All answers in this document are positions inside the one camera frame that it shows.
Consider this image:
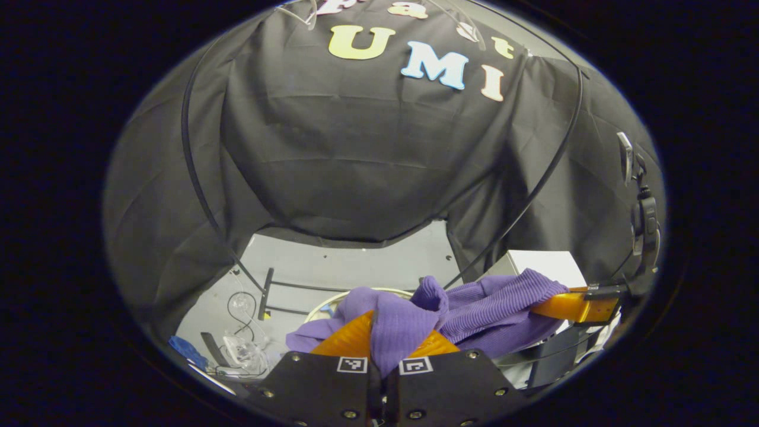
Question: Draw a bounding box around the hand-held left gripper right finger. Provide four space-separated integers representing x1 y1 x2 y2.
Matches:
387 329 525 425

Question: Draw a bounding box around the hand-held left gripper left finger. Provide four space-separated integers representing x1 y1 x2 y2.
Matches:
246 310 380 425

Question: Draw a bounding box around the purple ribbed jacket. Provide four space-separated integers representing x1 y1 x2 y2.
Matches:
286 268 570 379

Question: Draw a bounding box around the beige laundry hamper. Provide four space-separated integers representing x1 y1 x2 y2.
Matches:
305 287 416 324

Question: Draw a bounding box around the black clothes rack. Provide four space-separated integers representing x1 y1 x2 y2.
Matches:
181 24 585 321

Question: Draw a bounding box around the white box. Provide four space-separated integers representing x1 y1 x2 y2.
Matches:
477 250 588 289

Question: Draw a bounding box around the black tripod stand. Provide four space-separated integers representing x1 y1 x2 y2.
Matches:
617 132 662 279

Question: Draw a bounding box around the clear plastic bag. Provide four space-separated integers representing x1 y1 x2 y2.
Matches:
222 329 270 375

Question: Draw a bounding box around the blue cloth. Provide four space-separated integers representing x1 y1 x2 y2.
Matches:
169 336 209 371

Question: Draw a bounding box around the black backdrop cloth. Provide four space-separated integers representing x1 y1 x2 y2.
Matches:
104 0 665 342

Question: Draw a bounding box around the black cable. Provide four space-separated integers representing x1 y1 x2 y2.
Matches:
227 291 261 345

